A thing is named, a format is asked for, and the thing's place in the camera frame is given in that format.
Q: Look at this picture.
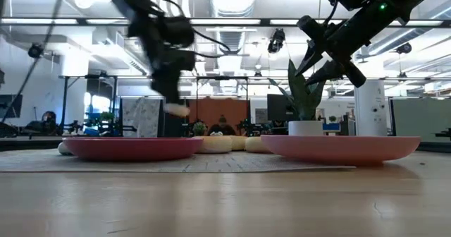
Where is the orange partition panel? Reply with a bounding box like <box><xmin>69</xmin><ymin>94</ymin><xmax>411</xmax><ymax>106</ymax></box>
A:
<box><xmin>188</xmin><ymin>98</ymin><xmax>250</xmax><ymax>136</ymax></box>

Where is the person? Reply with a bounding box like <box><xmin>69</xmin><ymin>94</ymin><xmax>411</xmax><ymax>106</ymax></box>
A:
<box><xmin>24</xmin><ymin>110</ymin><xmax>61</xmax><ymax>136</ymax></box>
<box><xmin>206</xmin><ymin>114</ymin><xmax>237</xmax><ymax>136</ymax></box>

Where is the black ceiling spotlight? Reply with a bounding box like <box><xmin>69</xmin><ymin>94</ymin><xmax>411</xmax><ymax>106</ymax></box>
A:
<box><xmin>266</xmin><ymin>28</ymin><xmax>286</xmax><ymax>54</ymax></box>
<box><xmin>27</xmin><ymin>42</ymin><xmax>45</xmax><ymax>59</ymax></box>
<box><xmin>396</xmin><ymin>42</ymin><xmax>413</xmax><ymax>55</ymax></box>

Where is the black metal stand frame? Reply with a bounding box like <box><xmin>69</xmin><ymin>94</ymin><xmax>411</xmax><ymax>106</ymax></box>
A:
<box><xmin>194</xmin><ymin>75</ymin><xmax>249</xmax><ymax>125</ymax></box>
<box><xmin>59</xmin><ymin>73</ymin><xmax>119</xmax><ymax>138</ymax></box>

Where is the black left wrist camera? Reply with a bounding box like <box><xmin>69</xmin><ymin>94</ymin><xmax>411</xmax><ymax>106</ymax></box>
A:
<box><xmin>164</xmin><ymin>16</ymin><xmax>196</xmax><ymax>49</ymax></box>

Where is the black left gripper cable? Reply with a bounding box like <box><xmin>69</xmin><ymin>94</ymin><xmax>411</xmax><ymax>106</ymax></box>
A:
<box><xmin>149</xmin><ymin>0</ymin><xmax>233</xmax><ymax>60</ymax></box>

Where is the dark wall monitor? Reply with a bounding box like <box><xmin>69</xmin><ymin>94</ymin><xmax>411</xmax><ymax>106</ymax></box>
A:
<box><xmin>0</xmin><ymin>94</ymin><xmax>24</xmax><ymax>120</ymax></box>

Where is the patterned white cloth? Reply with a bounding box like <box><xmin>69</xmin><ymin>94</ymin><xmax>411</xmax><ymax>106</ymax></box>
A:
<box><xmin>121</xmin><ymin>97</ymin><xmax>162</xmax><ymax>138</ymax></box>

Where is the black aluminium table frame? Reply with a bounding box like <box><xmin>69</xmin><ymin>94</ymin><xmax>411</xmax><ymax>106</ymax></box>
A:
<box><xmin>0</xmin><ymin>135</ymin><xmax>451</xmax><ymax>154</ymax></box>

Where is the small potted plant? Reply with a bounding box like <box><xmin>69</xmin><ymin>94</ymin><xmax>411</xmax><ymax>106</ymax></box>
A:
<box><xmin>192</xmin><ymin>121</ymin><xmax>208</xmax><ymax>138</ymax></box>

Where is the green snake plant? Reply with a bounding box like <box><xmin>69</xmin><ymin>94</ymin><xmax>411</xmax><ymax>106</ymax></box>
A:
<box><xmin>267</xmin><ymin>59</ymin><xmax>327</xmax><ymax>122</ymax></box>

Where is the long black hanging cable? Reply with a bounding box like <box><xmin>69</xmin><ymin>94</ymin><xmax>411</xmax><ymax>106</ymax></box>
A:
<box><xmin>0</xmin><ymin>0</ymin><xmax>68</xmax><ymax>124</ymax></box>

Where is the white round column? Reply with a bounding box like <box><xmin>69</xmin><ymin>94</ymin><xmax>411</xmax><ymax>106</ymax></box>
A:
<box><xmin>354</xmin><ymin>78</ymin><xmax>388</xmax><ymax>137</ymax></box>

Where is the black monitor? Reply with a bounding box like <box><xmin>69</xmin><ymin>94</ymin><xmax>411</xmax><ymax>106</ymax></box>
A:
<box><xmin>266</xmin><ymin>93</ymin><xmax>295</xmax><ymax>123</ymax></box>

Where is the black partition panel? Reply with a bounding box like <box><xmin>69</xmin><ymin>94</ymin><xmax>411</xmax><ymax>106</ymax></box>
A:
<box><xmin>162</xmin><ymin>99</ymin><xmax>190</xmax><ymax>138</ymax></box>

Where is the light pink plate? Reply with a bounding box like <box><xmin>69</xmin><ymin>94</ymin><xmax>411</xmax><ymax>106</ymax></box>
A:
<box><xmin>260</xmin><ymin>134</ymin><xmax>422</xmax><ymax>166</ymax></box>

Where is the dark pink plate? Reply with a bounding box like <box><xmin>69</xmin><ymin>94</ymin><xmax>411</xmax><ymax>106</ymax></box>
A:
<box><xmin>62</xmin><ymin>137</ymin><xmax>204</xmax><ymax>162</ymax></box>

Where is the small white sprinkled donut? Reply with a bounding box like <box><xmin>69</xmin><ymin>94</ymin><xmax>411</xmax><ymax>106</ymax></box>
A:
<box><xmin>163</xmin><ymin>102</ymin><xmax>191</xmax><ymax>118</ymax></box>

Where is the white plant pot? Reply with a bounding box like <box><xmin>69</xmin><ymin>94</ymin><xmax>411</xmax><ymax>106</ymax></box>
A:
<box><xmin>288</xmin><ymin>120</ymin><xmax>324</xmax><ymax>137</ymax></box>

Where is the black overhead crossbar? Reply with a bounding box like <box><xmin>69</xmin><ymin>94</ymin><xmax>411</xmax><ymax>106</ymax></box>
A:
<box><xmin>0</xmin><ymin>16</ymin><xmax>451</xmax><ymax>28</ymax></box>

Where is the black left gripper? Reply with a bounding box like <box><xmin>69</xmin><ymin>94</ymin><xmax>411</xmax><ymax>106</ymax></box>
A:
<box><xmin>146</xmin><ymin>35</ymin><xmax>197</xmax><ymax>106</ymax></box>

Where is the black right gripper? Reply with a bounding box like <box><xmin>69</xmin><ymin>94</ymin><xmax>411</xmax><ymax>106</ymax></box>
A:
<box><xmin>295</xmin><ymin>6</ymin><xmax>390</xmax><ymax>89</ymax></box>

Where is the grey woven placemat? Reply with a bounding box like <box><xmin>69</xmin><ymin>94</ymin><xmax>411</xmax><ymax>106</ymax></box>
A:
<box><xmin>0</xmin><ymin>147</ymin><xmax>357</xmax><ymax>174</ymax></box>

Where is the grey green partition panel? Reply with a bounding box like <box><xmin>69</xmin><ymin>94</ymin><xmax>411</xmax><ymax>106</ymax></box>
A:
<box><xmin>389</xmin><ymin>97</ymin><xmax>451</xmax><ymax>142</ymax></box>

